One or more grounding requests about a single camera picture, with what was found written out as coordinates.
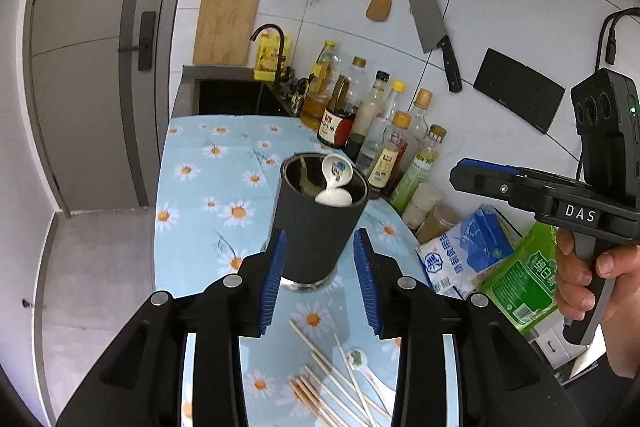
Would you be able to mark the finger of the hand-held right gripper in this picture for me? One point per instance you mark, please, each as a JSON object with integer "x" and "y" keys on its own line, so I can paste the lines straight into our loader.
{"x": 490, "y": 164}
{"x": 495, "y": 189}

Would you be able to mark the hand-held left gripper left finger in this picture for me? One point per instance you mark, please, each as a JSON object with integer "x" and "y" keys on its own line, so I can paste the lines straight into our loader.
{"x": 272, "y": 282}

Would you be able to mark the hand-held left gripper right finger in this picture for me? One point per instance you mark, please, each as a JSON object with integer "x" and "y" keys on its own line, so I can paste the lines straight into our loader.
{"x": 367, "y": 282}

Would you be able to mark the black utensil holder cup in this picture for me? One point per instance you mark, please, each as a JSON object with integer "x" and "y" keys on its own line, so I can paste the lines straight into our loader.
{"x": 310, "y": 232}

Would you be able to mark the white ceramic spoon green print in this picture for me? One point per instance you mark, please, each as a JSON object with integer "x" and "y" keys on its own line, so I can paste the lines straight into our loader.
{"x": 356, "y": 358}

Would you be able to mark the pile of bamboo chopsticks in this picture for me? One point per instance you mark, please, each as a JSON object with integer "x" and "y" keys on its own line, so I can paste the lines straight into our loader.
{"x": 302, "y": 389}

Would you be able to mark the person's right forearm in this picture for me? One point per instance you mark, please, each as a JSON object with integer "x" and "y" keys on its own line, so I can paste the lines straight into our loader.
{"x": 622, "y": 352}

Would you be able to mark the person's right hand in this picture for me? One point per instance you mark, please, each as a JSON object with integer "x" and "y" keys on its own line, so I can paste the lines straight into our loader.
{"x": 572, "y": 287}

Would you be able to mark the brown spice jar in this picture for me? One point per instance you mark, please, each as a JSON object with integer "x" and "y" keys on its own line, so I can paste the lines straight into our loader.
{"x": 440, "y": 222}

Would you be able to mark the green label bottle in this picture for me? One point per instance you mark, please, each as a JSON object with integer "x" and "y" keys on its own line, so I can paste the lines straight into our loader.
{"x": 417, "y": 172}

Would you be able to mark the blue white salt bag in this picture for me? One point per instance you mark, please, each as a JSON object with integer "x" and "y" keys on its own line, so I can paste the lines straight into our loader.
{"x": 465, "y": 257}

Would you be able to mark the white spice jar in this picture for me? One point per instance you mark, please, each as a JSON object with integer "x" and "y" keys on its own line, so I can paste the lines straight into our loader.
{"x": 420, "y": 207}

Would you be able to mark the black rectangular board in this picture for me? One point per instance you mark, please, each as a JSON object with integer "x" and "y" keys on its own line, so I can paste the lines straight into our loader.
{"x": 517, "y": 89}

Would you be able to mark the clear bottle gold cap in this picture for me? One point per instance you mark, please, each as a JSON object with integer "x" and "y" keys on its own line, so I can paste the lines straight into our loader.
{"x": 422, "y": 112}

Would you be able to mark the white ceramic spoon blue print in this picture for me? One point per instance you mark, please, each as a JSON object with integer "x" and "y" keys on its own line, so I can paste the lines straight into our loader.
{"x": 332, "y": 197}

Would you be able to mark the green plastic bag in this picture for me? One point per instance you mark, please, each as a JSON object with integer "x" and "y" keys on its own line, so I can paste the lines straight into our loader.
{"x": 522, "y": 282}

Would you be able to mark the brown sauce bottle cream label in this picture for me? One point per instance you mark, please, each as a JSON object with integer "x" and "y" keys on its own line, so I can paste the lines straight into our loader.
{"x": 386, "y": 162}

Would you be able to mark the clear bottle yellow cap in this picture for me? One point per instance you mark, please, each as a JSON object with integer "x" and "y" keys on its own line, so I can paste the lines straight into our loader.
{"x": 395, "y": 104}

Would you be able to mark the daisy print blue tablecloth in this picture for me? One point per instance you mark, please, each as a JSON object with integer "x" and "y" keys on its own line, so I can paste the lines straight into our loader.
{"x": 210, "y": 187}

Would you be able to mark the cream sauce bottle black cap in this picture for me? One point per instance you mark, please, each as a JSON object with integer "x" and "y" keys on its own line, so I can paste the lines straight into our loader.
{"x": 370, "y": 112}

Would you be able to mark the dark soy sauce bottle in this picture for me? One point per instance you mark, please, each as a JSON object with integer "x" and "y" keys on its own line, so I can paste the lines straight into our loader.
{"x": 334, "y": 127}

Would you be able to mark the large yellow oil bottle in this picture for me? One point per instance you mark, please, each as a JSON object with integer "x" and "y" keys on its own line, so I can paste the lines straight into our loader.
{"x": 317, "y": 102}

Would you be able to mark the steel sink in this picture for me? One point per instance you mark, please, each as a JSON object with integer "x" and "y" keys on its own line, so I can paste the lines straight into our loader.
{"x": 225, "y": 97}

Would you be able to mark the yellow oil jug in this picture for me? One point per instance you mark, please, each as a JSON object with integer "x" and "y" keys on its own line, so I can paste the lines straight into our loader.
{"x": 270, "y": 57}

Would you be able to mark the black faucet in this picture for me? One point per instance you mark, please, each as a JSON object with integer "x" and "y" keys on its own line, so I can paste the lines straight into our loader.
{"x": 285, "y": 52}

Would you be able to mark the wooden cutting board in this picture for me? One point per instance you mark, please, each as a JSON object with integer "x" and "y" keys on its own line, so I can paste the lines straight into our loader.
{"x": 225, "y": 24}

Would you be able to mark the grey door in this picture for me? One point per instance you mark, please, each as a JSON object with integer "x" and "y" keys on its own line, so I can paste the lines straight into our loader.
{"x": 85, "y": 57}

